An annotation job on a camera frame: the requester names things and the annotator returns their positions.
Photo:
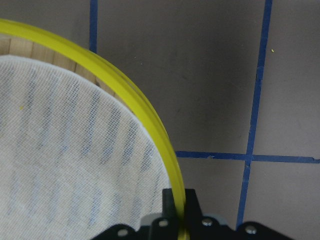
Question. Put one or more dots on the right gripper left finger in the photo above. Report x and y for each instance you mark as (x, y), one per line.
(162, 225)

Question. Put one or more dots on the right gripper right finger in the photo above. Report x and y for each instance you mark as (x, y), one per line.
(201, 226)

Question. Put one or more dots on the yellow steamer layer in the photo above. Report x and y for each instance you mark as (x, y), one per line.
(26, 41)

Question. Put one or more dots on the white steamer cloth liner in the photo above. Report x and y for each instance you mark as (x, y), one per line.
(74, 161)

